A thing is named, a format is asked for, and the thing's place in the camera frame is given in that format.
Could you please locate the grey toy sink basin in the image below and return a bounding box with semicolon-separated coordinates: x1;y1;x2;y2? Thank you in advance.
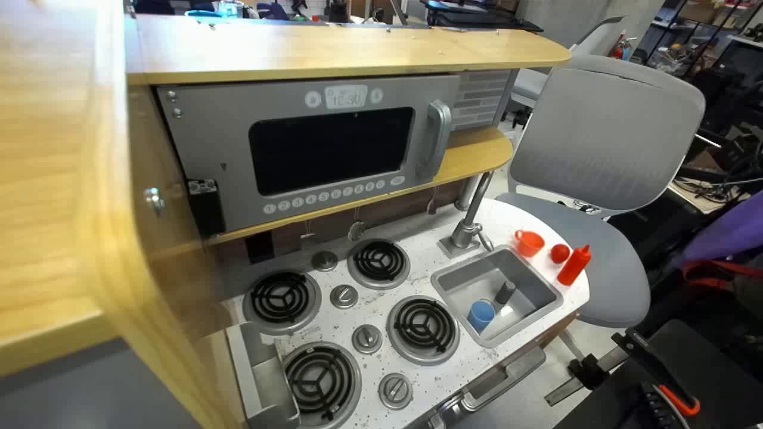
429;246;565;348

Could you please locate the white speckled toy countertop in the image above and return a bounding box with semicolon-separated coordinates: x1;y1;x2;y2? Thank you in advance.
222;199;591;429

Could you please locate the black coil stove burner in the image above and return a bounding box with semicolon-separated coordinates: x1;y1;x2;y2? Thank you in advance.
279;342;365;429
346;237;412;292
386;294;464;367
242;270;325;334

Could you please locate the grey round stove knob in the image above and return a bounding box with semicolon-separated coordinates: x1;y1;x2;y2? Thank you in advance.
310;248;339;271
378;373;415;412
350;321;384;356
330;284;360;312

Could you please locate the grey toy faucet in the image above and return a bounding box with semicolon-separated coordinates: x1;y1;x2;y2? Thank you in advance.
439;170;497;257

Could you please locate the blue plastic cup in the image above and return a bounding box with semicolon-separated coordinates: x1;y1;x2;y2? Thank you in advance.
466;299;498;334

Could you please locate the grey toy can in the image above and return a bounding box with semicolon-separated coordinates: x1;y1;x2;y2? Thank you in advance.
491;281;517;309

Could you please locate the red plastic cup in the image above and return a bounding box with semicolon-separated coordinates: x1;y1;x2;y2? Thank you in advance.
513;230;550;259

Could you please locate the grey toy microwave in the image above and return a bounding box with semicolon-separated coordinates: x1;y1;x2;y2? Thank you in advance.
153;71;520;233

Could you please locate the red toy ketchup bottle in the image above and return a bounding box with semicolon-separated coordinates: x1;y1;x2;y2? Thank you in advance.
557;244;596;288

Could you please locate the grey office chair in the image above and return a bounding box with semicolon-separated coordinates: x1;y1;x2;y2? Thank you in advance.
491;54;708;331

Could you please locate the red fire extinguisher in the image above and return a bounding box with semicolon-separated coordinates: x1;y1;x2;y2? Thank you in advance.
609;32;633;63

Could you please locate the purple cloth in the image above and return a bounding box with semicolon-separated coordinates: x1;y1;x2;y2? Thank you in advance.
681;193;763;270

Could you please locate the black metal shelving rack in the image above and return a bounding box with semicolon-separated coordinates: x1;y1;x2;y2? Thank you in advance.
640;0;763;78

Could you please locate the grey microwave door handle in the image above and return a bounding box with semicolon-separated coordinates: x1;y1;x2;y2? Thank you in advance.
418;99;454;181

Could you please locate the black block on wooden frame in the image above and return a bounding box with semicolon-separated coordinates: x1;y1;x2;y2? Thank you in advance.
187;176;229;240

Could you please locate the grey oven door handle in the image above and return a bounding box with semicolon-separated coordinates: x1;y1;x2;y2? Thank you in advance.
432;344;552;427

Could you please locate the metal bolt on wooden frame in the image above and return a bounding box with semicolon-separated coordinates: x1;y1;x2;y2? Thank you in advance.
142;186;170;218

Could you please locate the wooden toy kitchen frame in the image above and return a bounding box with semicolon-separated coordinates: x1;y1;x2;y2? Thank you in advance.
0;0;575;429

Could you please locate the black clamp with orange handle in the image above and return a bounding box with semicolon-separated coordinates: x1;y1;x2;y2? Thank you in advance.
567;326;706;429

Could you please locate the red strap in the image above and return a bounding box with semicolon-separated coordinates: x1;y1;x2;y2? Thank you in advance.
681;257;763;295

